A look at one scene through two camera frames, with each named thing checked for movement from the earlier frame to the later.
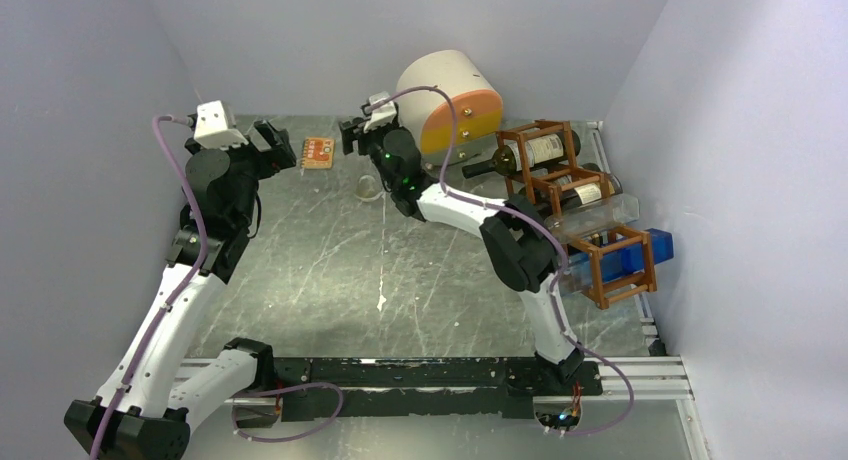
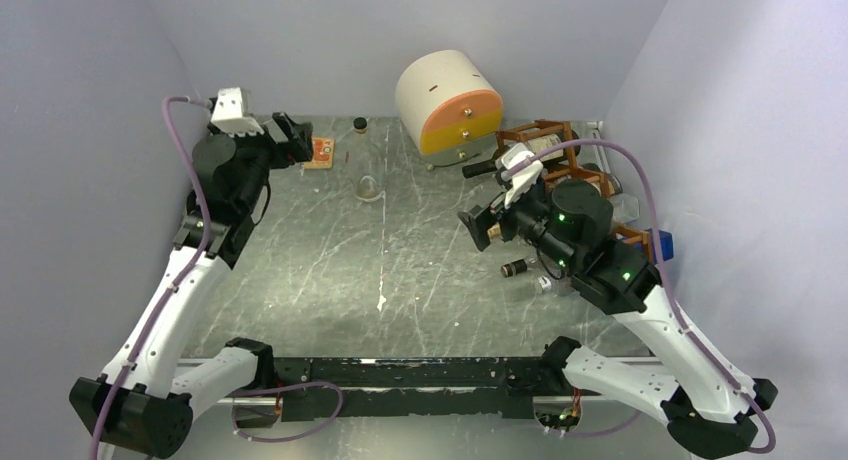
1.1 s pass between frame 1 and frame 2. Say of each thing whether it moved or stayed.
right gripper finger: moved
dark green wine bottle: stayed
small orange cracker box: stayed
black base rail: stayed
